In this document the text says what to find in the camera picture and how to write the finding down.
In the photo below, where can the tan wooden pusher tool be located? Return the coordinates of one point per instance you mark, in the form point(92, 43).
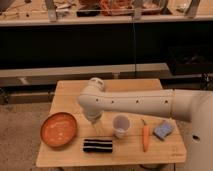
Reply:
point(97, 126)

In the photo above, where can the orange ceramic bowl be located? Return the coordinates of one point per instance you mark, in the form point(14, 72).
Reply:
point(58, 129)

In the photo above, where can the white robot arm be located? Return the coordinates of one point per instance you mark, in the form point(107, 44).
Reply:
point(194, 106)

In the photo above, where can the black white striped cloth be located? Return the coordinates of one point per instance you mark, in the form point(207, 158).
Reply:
point(98, 145)

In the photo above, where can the clear plastic cup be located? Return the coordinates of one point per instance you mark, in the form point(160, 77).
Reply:
point(120, 125)

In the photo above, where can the orange carrot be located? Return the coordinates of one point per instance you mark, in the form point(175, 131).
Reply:
point(145, 136)

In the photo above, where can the blue sponge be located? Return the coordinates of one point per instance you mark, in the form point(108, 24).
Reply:
point(163, 130)

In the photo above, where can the wooden workbench shelf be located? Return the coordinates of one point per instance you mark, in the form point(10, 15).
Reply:
point(83, 12)

